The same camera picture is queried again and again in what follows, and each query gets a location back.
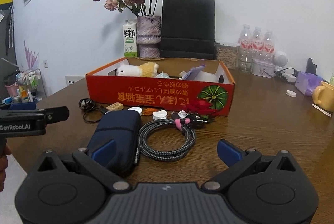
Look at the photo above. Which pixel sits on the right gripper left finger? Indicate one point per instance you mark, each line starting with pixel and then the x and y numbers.
pixel 51 193

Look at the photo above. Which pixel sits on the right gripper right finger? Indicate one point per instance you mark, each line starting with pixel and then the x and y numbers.
pixel 263 189

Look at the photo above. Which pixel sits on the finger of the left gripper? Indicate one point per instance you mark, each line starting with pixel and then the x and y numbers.
pixel 48 115
pixel 18 106

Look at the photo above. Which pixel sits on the navy zippered pouch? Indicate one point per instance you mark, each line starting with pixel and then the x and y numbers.
pixel 114 144

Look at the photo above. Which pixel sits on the large white bottle cap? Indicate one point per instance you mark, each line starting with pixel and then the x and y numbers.
pixel 137 109

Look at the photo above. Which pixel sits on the white yellow plush sheep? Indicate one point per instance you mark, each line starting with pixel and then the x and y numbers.
pixel 149 69

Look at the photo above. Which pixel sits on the red artificial rose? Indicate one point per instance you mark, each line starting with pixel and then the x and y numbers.
pixel 201 107

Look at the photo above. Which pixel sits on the clear plastic bag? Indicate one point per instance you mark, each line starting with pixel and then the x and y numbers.
pixel 163 75

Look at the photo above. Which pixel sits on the small white bottle cap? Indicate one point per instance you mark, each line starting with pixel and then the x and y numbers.
pixel 182 114

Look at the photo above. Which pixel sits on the purple fabric drawstring bag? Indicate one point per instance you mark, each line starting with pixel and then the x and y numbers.
pixel 193 72

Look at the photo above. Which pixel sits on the person's left hand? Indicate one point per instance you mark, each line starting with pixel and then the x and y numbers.
pixel 3 166

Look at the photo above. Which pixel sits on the beige mahjong tile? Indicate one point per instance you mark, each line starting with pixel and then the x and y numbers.
pixel 115 107

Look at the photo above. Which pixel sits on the small white round lid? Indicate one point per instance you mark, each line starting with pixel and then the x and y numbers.
pixel 290 93

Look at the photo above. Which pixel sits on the yellow mug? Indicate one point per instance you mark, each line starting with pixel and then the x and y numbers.
pixel 323 96

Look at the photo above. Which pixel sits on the purple tissue pack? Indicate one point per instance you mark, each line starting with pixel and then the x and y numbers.
pixel 307 82

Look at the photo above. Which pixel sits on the white power strip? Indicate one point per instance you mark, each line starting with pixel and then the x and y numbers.
pixel 286 77

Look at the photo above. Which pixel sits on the green white milk carton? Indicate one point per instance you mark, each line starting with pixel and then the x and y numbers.
pixel 130 38

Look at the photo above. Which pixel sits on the white tin box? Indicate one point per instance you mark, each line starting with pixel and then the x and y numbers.
pixel 263 69

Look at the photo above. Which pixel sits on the red cardboard box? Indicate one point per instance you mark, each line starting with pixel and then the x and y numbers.
pixel 170 93

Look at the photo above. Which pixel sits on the purple ceramic vase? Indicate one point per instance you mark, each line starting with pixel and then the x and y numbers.
pixel 149 36

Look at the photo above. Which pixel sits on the empty drinking glass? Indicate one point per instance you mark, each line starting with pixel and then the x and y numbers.
pixel 244 62

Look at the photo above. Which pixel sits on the clear jar with seeds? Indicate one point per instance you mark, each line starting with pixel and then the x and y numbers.
pixel 228 55

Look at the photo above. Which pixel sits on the water bottle right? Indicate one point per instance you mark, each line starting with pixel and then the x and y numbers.
pixel 269 46

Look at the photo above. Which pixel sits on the water bottle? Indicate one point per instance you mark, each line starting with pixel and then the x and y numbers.
pixel 269 46
pixel 257 43
pixel 245 43

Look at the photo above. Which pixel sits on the water bottle middle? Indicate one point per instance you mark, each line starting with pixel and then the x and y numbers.
pixel 257 43

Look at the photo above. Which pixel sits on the water bottle left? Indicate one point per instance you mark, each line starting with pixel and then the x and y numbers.
pixel 245 43

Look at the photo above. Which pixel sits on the black paper shopping bag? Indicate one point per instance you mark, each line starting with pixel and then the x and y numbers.
pixel 188 29

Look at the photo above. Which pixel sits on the metal wire shelf rack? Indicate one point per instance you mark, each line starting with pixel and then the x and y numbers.
pixel 25 86

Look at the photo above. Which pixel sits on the white wall panel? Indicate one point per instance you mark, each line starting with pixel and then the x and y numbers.
pixel 71 79

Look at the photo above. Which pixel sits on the white round camera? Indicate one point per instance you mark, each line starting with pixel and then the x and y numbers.
pixel 280 59

